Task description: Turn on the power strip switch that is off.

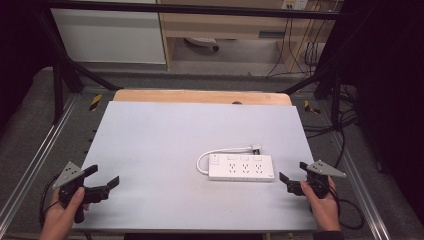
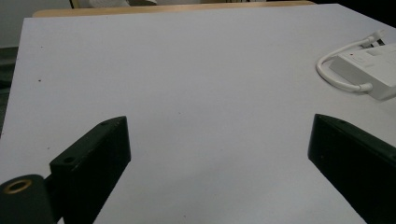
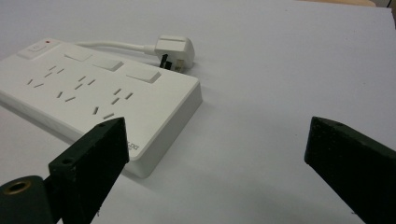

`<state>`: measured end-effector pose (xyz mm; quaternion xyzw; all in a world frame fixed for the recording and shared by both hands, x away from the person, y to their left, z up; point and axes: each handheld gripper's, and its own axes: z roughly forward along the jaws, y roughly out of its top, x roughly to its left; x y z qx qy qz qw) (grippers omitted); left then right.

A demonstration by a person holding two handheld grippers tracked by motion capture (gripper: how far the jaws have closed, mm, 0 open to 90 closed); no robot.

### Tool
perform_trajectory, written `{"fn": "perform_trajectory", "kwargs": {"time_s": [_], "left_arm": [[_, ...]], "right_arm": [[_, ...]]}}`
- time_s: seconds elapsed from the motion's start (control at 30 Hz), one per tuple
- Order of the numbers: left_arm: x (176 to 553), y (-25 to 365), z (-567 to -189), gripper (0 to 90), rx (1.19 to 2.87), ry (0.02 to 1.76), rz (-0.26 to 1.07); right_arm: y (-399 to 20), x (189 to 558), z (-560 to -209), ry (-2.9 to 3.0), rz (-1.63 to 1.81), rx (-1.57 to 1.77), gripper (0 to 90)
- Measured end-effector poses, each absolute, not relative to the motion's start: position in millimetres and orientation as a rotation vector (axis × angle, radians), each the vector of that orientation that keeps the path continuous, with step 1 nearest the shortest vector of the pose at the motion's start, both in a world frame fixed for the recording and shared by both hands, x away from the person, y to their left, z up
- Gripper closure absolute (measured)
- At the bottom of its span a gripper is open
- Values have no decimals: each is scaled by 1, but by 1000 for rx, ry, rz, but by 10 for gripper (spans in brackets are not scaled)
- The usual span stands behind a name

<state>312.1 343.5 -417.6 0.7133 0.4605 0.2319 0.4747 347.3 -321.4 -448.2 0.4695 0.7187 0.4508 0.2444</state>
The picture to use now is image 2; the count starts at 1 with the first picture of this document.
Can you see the white power plug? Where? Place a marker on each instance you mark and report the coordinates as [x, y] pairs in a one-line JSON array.
[[377, 36]]

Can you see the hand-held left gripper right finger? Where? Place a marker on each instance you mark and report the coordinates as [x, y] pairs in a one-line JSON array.
[[355, 161]]

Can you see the light wooden table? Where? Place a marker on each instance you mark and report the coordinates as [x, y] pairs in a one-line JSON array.
[[174, 8]]

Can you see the white power strip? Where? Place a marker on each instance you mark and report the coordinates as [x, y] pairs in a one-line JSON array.
[[367, 67]]

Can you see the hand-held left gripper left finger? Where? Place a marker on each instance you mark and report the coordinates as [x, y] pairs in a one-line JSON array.
[[93, 165]]

